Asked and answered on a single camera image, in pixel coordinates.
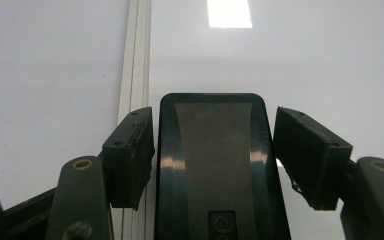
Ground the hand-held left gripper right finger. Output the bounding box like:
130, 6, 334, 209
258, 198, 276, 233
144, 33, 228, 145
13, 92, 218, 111
272, 106, 354, 212

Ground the aluminium-framed whiteboard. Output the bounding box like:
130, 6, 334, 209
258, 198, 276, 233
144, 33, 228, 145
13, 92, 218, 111
111, 0, 384, 240

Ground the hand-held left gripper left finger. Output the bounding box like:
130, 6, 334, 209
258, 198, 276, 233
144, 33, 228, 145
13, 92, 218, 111
101, 106, 156, 212

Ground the black whiteboard eraser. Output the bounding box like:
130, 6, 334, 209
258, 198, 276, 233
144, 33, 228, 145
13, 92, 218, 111
153, 92, 293, 240

